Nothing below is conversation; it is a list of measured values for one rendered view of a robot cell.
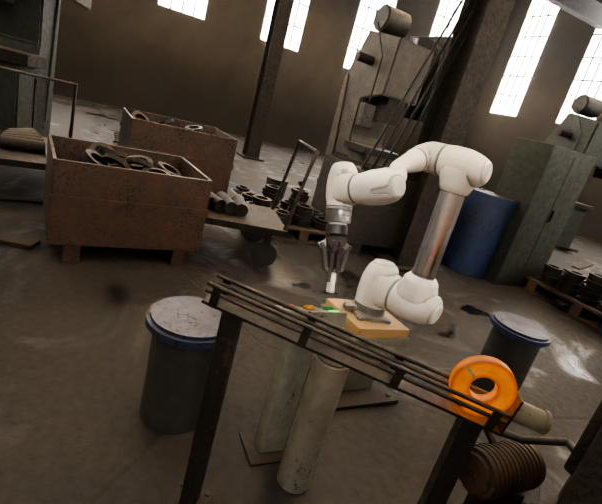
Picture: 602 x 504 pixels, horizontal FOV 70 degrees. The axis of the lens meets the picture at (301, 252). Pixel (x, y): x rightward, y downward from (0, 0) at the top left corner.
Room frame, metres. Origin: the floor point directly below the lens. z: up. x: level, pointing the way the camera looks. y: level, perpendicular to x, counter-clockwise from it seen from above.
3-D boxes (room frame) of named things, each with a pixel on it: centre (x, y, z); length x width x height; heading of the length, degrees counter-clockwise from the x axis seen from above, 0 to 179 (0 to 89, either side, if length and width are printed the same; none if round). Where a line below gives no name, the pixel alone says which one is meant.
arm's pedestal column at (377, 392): (1.91, -0.38, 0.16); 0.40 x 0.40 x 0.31; 31
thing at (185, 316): (1.39, 0.31, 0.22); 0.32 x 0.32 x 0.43
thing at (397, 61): (6.85, -0.60, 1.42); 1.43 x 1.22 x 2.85; 33
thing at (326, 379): (1.21, -0.19, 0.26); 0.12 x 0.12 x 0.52
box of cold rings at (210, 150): (4.54, 1.56, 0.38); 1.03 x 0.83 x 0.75; 121
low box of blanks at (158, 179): (2.83, 1.26, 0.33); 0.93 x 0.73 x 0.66; 125
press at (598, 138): (8.49, -4.49, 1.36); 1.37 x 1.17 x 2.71; 18
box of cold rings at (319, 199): (4.75, -0.71, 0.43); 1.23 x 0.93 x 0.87; 116
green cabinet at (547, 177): (4.80, -2.28, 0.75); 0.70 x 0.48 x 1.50; 118
